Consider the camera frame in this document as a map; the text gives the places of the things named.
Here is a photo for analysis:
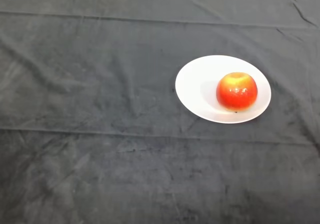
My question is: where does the red yellow apple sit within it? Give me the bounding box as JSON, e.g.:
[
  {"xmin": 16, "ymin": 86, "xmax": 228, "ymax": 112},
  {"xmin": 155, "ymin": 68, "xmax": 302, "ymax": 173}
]
[{"xmin": 215, "ymin": 71, "xmax": 259, "ymax": 111}]

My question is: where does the white round plate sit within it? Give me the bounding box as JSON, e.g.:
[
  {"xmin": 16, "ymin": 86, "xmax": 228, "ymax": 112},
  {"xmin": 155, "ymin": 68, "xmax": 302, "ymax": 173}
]
[{"xmin": 174, "ymin": 55, "xmax": 272, "ymax": 124}]

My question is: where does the black cloth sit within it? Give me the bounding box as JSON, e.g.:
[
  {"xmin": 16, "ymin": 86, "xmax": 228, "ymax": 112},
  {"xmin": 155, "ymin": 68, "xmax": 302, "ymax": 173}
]
[{"xmin": 0, "ymin": 0, "xmax": 320, "ymax": 224}]

